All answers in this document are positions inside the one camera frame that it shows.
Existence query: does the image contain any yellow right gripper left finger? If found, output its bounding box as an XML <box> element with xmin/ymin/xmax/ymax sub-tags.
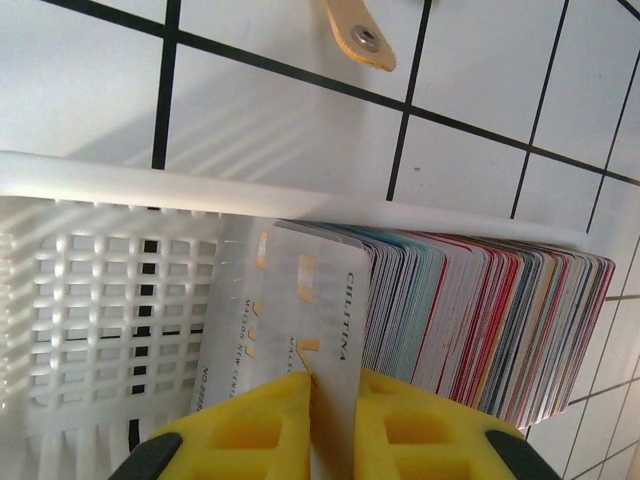
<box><xmin>107</xmin><ymin>370</ymin><xmax>314</xmax><ymax>480</ymax></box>

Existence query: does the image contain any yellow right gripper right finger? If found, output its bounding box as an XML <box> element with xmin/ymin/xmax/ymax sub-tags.
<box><xmin>352</xmin><ymin>369</ymin><xmax>561</xmax><ymax>480</ymax></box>

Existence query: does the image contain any stack of colourful cards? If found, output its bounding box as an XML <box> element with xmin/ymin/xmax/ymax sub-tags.
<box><xmin>359</xmin><ymin>224</ymin><xmax>617</xmax><ymax>432</ymax></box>

